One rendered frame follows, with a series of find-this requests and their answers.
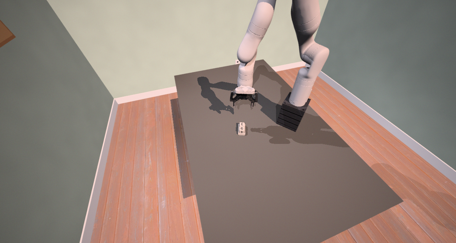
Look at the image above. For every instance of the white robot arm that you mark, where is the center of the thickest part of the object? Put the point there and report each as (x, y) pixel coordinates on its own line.
(305, 15)

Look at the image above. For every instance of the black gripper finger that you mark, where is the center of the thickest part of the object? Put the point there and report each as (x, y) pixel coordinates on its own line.
(235, 98)
(252, 99)

